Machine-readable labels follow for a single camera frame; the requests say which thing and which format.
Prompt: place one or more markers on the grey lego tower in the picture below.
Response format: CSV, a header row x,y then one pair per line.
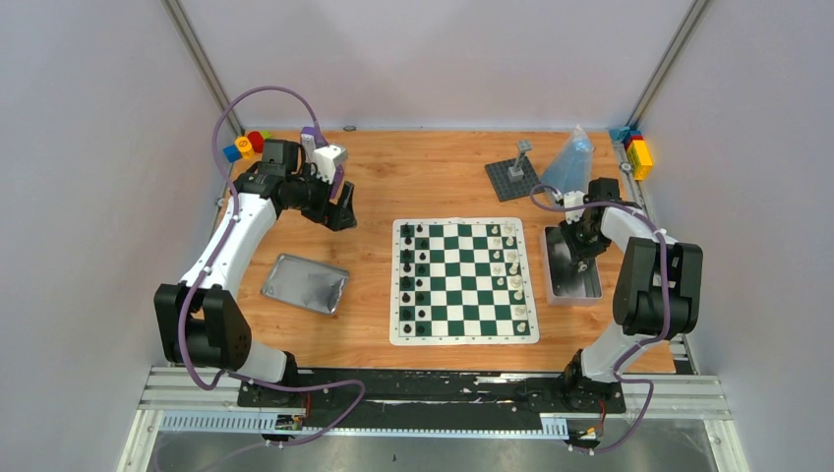
x,y
515,172

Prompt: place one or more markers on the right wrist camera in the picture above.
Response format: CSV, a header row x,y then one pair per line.
x,y
573,202

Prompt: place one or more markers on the dark grey lego baseplate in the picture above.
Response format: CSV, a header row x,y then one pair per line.
x,y
507,187

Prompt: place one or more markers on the blue wooden block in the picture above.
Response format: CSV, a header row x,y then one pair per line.
x,y
232,153

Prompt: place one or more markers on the silver metal tin box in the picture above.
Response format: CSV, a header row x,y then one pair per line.
x,y
565,284

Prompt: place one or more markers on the blue plastic bag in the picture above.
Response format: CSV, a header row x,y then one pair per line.
x,y
571,168

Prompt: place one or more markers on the red wooden cylinder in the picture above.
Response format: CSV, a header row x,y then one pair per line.
x,y
257,141

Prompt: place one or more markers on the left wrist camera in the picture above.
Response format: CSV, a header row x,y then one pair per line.
x,y
327,160

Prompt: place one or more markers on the green white chess board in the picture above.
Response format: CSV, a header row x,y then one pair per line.
x,y
461,281

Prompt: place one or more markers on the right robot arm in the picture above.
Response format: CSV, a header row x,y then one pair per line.
x,y
657,292

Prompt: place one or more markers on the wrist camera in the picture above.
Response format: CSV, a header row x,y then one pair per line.
x,y
573,202
327,160

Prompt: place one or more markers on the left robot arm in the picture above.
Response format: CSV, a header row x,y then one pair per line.
x,y
199,320

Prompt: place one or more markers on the yellow curved block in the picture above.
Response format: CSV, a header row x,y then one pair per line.
x,y
664,243

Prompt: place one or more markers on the silver tin lid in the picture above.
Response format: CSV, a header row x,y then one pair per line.
x,y
306,284

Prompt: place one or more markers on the purple metronome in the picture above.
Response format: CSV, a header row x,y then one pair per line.
x,y
310,139

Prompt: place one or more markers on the yellow wooden cylinder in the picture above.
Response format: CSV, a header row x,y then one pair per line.
x,y
245,148

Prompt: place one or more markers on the colourful lego brick stack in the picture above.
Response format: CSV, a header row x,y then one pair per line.
x,y
636,150

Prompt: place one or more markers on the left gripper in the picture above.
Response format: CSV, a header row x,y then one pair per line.
x,y
337,209

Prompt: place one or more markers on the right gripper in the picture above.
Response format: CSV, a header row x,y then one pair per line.
x,y
579,253

